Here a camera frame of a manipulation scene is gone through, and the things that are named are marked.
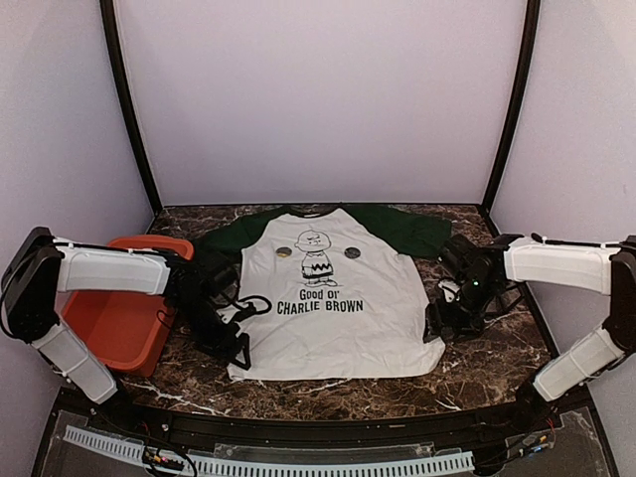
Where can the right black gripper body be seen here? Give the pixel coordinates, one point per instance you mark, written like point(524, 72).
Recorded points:
point(464, 314)

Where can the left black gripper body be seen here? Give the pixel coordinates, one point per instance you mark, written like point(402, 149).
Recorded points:
point(205, 331)

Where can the white green Charlie Brown shirt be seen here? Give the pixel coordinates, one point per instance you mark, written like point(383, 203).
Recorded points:
point(331, 317)

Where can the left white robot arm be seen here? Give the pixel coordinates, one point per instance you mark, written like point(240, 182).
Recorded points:
point(34, 307)

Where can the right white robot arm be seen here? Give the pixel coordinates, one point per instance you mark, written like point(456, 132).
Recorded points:
point(587, 290)

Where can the black brooch stand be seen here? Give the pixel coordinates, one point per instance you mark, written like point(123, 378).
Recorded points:
point(505, 302)

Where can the red plastic bin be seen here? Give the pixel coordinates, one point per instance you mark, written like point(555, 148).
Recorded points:
point(116, 306)

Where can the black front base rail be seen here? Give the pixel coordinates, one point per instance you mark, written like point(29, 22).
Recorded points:
point(328, 414)

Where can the white slotted cable duct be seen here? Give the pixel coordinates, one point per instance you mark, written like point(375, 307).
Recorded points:
point(235, 461)

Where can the left black frame post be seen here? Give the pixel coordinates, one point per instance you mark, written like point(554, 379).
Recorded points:
point(127, 108)

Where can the black frame post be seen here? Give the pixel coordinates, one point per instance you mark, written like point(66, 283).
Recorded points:
point(518, 90)
point(127, 108)

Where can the right black frame post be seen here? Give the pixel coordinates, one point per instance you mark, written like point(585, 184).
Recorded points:
point(518, 90)

